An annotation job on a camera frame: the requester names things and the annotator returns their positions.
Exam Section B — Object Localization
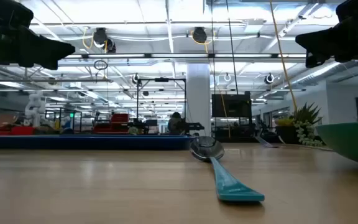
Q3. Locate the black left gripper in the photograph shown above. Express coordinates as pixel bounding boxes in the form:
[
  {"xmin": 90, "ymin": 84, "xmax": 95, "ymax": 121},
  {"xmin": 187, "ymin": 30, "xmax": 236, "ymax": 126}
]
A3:
[{"xmin": 0, "ymin": 0, "xmax": 76, "ymax": 70}]

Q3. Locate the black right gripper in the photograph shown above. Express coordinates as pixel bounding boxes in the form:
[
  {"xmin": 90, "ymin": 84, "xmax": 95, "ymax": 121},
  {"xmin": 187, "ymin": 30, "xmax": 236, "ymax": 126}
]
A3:
[{"xmin": 295, "ymin": 0, "xmax": 358, "ymax": 69}]

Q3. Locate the green round plate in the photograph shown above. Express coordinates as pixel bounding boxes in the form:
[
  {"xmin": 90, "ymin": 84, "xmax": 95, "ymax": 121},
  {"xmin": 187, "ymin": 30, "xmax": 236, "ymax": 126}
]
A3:
[{"xmin": 315, "ymin": 120, "xmax": 358, "ymax": 171}]

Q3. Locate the fork with teal handle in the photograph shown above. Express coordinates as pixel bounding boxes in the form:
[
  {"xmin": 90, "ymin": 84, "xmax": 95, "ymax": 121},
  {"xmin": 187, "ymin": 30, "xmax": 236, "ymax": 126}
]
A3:
[{"xmin": 254, "ymin": 129, "xmax": 334, "ymax": 152}]

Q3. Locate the spoon with teal handle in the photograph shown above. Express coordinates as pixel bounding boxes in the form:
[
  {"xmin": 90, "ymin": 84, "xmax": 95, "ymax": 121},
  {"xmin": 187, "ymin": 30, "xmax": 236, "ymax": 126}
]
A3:
[{"xmin": 189, "ymin": 135, "xmax": 265, "ymax": 203}]

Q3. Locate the blue plastic tray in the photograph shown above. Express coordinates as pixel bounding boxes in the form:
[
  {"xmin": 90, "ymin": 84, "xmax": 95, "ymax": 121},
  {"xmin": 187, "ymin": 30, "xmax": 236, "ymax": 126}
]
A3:
[{"xmin": 0, "ymin": 134, "xmax": 196, "ymax": 151}]

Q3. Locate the potted succulent plant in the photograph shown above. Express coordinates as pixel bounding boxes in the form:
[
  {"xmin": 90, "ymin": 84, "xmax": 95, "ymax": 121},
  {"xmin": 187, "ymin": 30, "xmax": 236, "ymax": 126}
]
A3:
[{"xmin": 274, "ymin": 101, "xmax": 324, "ymax": 147}]

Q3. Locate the red plastic bin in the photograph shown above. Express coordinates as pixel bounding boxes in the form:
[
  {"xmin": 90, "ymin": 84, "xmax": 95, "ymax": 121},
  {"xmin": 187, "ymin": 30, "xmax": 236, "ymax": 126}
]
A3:
[{"xmin": 9, "ymin": 125, "xmax": 35, "ymax": 136}]

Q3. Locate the red tool chest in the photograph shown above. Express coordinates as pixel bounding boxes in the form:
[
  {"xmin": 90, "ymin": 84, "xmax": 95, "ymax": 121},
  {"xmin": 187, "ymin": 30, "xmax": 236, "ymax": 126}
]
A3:
[{"xmin": 93, "ymin": 113, "xmax": 131, "ymax": 135}]

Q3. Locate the black monitor screen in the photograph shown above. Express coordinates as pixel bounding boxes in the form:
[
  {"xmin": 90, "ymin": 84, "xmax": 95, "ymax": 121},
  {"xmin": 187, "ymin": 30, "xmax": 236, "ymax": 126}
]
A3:
[{"xmin": 211, "ymin": 90, "xmax": 252, "ymax": 119}]

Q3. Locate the white square pillar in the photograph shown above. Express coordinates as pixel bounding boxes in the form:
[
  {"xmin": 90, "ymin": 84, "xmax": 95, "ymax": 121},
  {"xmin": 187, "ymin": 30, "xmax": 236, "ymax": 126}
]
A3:
[{"xmin": 185, "ymin": 63, "xmax": 212, "ymax": 136}]

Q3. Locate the long ceiling light strip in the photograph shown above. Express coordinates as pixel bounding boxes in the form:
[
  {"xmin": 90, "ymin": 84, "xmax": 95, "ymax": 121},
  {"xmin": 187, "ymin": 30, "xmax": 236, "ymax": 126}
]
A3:
[{"xmin": 57, "ymin": 52, "xmax": 308, "ymax": 60}]

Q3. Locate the person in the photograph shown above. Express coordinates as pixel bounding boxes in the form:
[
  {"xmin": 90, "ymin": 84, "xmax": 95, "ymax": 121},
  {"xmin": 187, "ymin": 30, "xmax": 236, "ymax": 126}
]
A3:
[{"xmin": 167, "ymin": 111, "xmax": 186, "ymax": 136}]

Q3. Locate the thick yellow hanging cable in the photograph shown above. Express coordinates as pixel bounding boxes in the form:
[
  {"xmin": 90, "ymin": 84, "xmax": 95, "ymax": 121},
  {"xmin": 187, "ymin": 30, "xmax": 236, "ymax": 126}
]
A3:
[{"xmin": 268, "ymin": 0, "xmax": 298, "ymax": 113}]

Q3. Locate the large ceiling cable reel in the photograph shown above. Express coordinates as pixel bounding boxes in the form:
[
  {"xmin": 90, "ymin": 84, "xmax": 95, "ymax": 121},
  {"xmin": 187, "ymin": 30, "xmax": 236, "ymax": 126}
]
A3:
[
  {"xmin": 92, "ymin": 27, "xmax": 117, "ymax": 54},
  {"xmin": 190, "ymin": 26, "xmax": 209, "ymax": 45}
]

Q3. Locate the black hanging cable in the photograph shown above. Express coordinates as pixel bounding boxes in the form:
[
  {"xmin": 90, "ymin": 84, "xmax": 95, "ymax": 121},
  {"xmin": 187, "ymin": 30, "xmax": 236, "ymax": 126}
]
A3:
[{"xmin": 225, "ymin": 0, "xmax": 239, "ymax": 95}]

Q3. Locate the tall black frame stand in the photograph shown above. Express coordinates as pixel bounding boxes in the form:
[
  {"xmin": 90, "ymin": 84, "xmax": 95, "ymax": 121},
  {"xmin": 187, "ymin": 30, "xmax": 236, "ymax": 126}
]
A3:
[{"xmin": 135, "ymin": 77, "xmax": 187, "ymax": 135}]

